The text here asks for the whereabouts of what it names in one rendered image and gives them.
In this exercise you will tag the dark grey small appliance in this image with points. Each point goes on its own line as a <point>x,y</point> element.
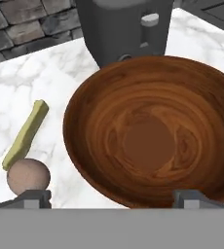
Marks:
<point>123,29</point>

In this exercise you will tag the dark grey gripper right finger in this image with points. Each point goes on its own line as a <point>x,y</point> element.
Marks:
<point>190,197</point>

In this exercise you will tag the yellow-green butter stick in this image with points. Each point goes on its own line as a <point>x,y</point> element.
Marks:
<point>26,133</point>

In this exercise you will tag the brown wooden bowl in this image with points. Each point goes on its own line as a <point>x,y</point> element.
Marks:
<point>153,129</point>

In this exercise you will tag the pale brown egg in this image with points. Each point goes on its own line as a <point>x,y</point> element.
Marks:
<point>28,176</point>

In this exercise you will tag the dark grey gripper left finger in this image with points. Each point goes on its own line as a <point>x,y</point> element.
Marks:
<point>36,197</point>

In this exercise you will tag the dark grey hob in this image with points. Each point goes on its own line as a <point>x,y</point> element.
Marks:
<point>214,13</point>

